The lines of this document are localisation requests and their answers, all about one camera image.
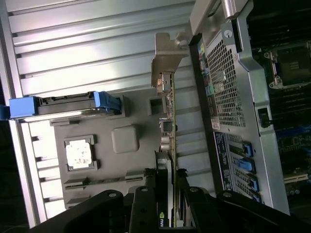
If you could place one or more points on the hard disk in blue caddy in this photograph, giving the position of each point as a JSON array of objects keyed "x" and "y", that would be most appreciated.
[{"x": 65, "y": 106}]

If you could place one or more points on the CPU socket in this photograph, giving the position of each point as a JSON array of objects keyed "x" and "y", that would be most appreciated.
[{"x": 294, "y": 65}]

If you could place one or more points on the open grey PC case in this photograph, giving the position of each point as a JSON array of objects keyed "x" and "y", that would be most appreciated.
[{"x": 250, "y": 80}]

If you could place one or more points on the silver CPU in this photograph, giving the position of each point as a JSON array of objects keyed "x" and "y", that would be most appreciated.
[{"x": 77, "y": 155}]

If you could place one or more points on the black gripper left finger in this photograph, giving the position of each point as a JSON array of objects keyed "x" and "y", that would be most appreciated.
[{"x": 143, "y": 211}]

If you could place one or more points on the grey parts rack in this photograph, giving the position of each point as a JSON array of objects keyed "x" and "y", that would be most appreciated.
[{"x": 125, "y": 140}]

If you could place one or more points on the green RAM stick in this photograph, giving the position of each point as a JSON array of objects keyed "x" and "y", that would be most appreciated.
[{"x": 109, "y": 182}]

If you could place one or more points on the green motherboard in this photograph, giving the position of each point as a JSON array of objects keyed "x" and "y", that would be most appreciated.
[{"x": 291, "y": 150}]

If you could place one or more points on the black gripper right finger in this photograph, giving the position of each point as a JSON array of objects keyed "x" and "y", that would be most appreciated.
[{"x": 204, "y": 213}]

